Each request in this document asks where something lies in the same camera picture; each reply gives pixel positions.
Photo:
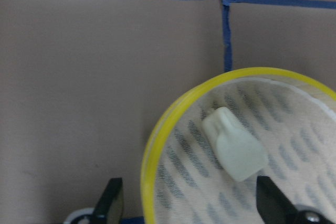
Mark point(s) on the yellow steamer layer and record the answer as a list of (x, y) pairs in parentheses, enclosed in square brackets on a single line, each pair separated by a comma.
[(204, 156)]

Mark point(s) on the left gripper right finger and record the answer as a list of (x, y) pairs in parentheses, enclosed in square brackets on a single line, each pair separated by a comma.
[(274, 207)]

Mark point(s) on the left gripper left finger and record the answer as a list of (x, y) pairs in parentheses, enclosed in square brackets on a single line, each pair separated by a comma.
[(109, 208)]

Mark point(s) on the white bun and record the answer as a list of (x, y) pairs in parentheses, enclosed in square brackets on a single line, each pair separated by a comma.
[(239, 153)]

